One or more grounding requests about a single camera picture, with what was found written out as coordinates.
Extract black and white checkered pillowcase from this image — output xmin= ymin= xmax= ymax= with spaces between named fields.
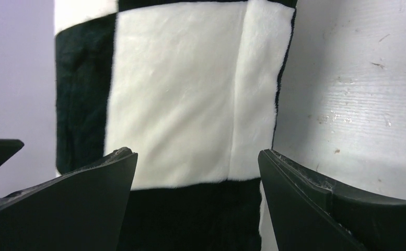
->
xmin=54 ymin=1 xmax=296 ymax=250

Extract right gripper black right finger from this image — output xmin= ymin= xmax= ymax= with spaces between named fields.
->
xmin=258 ymin=150 xmax=406 ymax=250

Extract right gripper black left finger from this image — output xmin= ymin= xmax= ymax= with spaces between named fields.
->
xmin=0 ymin=147 xmax=138 ymax=250

